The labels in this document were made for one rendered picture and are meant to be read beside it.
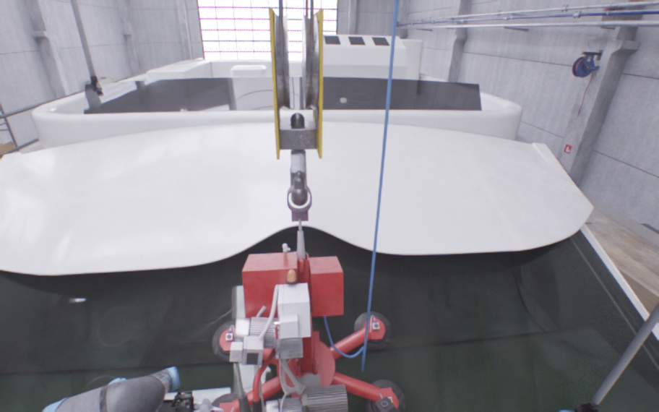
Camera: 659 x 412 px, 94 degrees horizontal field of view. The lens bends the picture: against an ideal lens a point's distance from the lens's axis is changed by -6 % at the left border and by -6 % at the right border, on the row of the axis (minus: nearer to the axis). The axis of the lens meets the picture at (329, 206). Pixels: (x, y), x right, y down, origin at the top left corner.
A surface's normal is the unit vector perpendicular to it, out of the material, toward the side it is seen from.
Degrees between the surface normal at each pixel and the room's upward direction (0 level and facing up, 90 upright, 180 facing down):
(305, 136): 90
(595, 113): 90
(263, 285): 70
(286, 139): 90
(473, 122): 90
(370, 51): 61
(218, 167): 21
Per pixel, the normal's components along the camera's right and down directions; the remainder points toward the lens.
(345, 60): 0.11, -0.02
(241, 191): 0.02, -0.65
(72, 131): 0.02, 0.47
